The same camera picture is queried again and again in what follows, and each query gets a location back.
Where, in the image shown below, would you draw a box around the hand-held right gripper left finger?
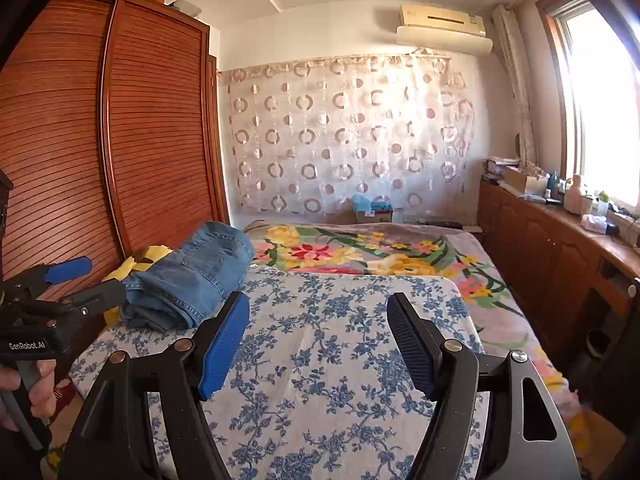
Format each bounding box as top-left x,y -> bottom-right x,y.
57,291 -> 251,480

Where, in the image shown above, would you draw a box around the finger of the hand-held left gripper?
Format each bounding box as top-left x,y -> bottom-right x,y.
20,256 -> 94,292
50,280 -> 127,322

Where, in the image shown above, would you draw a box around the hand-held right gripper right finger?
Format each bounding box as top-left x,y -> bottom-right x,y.
386,292 -> 581,480

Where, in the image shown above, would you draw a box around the light blue denim pants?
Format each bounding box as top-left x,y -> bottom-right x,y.
122,221 -> 257,329

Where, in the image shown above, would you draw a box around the person's left hand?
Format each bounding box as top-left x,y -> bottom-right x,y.
0,357 -> 59,432

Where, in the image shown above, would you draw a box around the blue floral bed sheet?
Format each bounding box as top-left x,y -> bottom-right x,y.
67,265 -> 492,480

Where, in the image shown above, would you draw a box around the colourful flower blanket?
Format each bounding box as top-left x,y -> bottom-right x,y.
45,222 -> 592,467

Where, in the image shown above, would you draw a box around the person's black clothing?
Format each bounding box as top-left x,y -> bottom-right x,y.
0,422 -> 52,480

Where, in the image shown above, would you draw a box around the wooden slatted wardrobe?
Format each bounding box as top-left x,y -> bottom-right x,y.
0,0 -> 232,392

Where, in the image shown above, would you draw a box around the small box with blue cloth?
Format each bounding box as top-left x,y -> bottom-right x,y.
351,193 -> 394,225

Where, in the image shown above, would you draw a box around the wooden sideboard cabinet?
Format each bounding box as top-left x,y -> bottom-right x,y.
477,179 -> 640,411

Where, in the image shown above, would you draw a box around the open cardboard box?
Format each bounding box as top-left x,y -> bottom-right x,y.
502,165 -> 549,197

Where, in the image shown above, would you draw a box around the stack of papers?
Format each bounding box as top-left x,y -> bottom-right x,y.
481,156 -> 522,182

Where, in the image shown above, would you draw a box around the pale pink bottle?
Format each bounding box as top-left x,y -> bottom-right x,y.
564,174 -> 589,217

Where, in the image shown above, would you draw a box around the sheer circle pattern curtain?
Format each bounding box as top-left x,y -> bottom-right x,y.
219,49 -> 477,217

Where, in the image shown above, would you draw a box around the beige window curtain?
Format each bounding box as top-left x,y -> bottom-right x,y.
492,5 -> 539,167

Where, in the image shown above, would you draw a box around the bright window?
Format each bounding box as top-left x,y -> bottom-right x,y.
542,0 -> 640,222

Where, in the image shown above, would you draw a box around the white air conditioner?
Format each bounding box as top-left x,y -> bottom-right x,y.
395,3 -> 494,57

